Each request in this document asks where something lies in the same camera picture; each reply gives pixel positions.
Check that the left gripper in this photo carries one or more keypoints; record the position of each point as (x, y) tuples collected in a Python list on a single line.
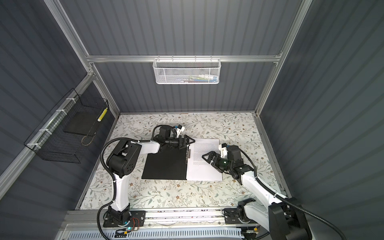
[(180, 145)]

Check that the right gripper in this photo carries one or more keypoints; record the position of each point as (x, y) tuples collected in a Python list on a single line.
[(215, 162)]

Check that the printed paper sheet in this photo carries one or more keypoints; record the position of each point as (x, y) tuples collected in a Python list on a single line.
[(198, 169)]

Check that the black clip folder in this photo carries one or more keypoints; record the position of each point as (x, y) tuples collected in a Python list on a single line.
[(168, 164)]

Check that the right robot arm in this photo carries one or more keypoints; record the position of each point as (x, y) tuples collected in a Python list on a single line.
[(273, 211)]

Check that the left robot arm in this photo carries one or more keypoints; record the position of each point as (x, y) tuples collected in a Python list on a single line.
[(120, 164)]

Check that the floral table mat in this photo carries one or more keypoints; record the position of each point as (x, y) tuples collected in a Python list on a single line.
[(232, 128)]

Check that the pens in white basket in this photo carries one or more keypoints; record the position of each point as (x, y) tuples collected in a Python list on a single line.
[(206, 78)]

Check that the yellow marker pen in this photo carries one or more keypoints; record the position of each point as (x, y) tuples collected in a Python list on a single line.
[(102, 115)]

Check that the black pad in basket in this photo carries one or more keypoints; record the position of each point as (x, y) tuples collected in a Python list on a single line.
[(84, 124)]

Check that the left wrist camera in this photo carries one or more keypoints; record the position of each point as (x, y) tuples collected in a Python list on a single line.
[(179, 129)]

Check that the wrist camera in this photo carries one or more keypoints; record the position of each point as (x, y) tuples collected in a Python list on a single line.
[(223, 150), (179, 129)]

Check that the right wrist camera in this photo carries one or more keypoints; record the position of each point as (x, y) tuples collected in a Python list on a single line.
[(223, 150)]

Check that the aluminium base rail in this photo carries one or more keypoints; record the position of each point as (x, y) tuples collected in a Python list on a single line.
[(158, 219)]

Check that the white wire mesh basket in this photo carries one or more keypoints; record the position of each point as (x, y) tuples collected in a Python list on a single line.
[(168, 71)]

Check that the black wire basket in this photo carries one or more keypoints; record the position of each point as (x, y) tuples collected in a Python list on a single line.
[(67, 135)]

